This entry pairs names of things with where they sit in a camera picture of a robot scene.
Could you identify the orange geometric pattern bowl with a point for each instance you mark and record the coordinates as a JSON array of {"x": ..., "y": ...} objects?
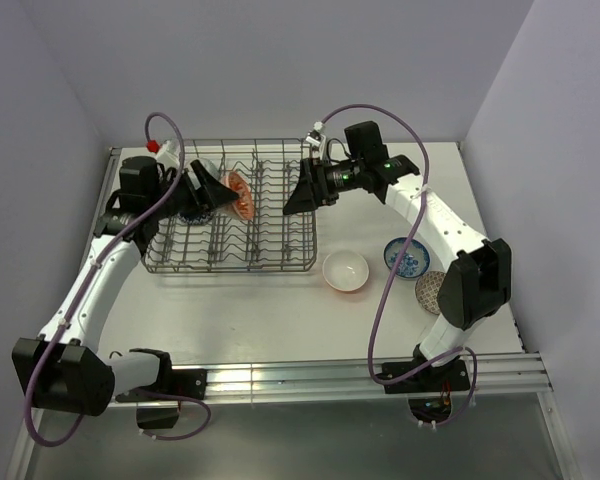
[{"x": 196, "y": 220}]

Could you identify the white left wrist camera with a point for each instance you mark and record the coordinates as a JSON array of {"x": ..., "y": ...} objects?
[{"x": 169, "y": 156}]

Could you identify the grey wire dish rack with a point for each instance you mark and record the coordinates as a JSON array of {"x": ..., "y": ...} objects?
[{"x": 251, "y": 235}]

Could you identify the orange floral pattern bowl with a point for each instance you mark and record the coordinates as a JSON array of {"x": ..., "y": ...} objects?
[{"x": 243, "y": 208}]

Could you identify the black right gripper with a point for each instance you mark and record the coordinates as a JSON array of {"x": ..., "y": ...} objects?
[{"x": 313, "y": 184}]

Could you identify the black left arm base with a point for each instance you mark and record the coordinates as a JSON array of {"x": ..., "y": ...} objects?
[{"x": 190, "y": 383}]

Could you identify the blue floral bowl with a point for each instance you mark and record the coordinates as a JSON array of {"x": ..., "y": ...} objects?
[{"x": 415, "y": 261}]

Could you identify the pale green bowl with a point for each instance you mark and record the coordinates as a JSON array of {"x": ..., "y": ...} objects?
[{"x": 209, "y": 166}]

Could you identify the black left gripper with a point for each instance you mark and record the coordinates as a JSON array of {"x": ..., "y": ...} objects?
[{"x": 216, "y": 192}]

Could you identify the aluminium mounting rail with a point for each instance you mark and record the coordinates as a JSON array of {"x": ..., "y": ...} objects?
[{"x": 348, "y": 380}]

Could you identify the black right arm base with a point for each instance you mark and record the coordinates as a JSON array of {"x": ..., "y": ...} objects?
[{"x": 420, "y": 375}]

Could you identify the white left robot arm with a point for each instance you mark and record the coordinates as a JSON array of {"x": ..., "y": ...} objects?
[{"x": 60, "y": 369}]

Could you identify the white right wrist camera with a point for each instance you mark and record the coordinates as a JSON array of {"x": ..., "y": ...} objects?
[{"x": 316, "y": 141}]

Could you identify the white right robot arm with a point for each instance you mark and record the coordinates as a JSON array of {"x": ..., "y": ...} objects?
[{"x": 477, "y": 280}]

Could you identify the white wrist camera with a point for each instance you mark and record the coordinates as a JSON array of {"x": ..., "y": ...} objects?
[
  {"x": 169, "y": 156},
  {"x": 316, "y": 141}
]

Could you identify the plain white bowl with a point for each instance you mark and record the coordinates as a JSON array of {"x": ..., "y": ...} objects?
[{"x": 345, "y": 271}]

